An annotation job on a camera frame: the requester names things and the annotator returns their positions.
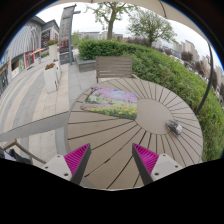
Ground tall dark sign pylon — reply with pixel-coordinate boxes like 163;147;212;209
59;5;79;64

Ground green hedge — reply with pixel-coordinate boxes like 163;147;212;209
78;39;224;161

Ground white planter near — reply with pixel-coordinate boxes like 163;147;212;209
44;63;58;93

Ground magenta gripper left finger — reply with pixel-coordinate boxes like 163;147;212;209
42;143;92;186

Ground slatted wooden chair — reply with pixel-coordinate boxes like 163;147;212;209
96;56;132;80

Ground white planter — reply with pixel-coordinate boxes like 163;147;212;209
47;40;58;62
44;63;58;93

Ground large tree right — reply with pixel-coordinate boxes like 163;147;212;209
127;9;177;45

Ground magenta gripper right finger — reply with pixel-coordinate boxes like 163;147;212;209
131;142;184;187

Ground large tree left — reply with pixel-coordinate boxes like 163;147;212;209
86;2;137;40

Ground chair with dark clothing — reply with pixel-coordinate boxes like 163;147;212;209
0;139;45;165

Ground white planter far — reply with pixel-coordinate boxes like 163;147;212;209
47;40;58;62

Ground large tree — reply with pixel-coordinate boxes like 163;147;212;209
86;2;137;40
127;9;177;45

